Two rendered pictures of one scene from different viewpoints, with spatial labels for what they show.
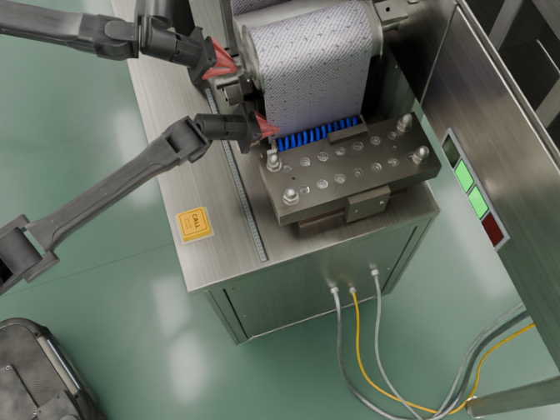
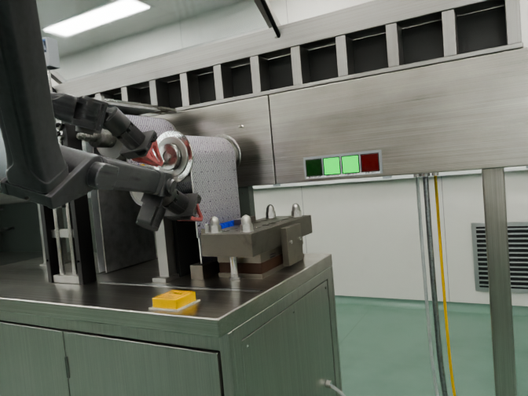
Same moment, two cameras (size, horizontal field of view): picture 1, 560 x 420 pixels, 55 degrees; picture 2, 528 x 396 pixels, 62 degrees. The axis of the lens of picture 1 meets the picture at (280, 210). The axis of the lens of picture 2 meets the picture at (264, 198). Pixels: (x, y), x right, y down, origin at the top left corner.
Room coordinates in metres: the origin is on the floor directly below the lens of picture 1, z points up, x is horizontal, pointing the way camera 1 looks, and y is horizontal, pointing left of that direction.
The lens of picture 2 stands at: (-0.31, 0.79, 1.18)
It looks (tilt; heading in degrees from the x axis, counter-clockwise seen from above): 3 degrees down; 313
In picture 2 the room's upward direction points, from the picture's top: 5 degrees counter-clockwise
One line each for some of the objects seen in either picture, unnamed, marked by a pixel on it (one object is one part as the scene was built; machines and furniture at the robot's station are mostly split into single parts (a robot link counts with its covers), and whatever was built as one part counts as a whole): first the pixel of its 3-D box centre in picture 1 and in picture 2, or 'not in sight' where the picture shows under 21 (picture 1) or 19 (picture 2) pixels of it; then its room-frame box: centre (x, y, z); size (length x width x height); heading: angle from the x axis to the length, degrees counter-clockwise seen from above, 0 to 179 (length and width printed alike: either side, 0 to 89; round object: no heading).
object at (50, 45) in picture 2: not in sight; (44, 53); (1.28, 0.13, 1.66); 0.07 x 0.07 x 0.10; 24
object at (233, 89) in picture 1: (240, 107); (160, 227); (0.76, 0.08, 1.05); 0.06 x 0.05 x 0.31; 104
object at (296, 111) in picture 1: (315, 107); (218, 201); (0.71, -0.10, 1.11); 0.23 x 0.01 x 0.18; 104
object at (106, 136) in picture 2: not in sight; (101, 137); (0.97, 0.11, 1.33); 0.06 x 0.06 x 0.06; 14
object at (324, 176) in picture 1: (348, 167); (262, 233); (0.60, -0.17, 1.00); 0.40 x 0.16 x 0.06; 104
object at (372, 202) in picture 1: (367, 205); (292, 243); (0.51, -0.21, 0.96); 0.10 x 0.03 x 0.11; 104
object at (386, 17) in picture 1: (390, 11); not in sight; (0.81, -0.26, 1.28); 0.06 x 0.05 x 0.02; 104
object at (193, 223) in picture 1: (193, 223); (174, 299); (0.52, 0.22, 0.91); 0.07 x 0.07 x 0.02; 14
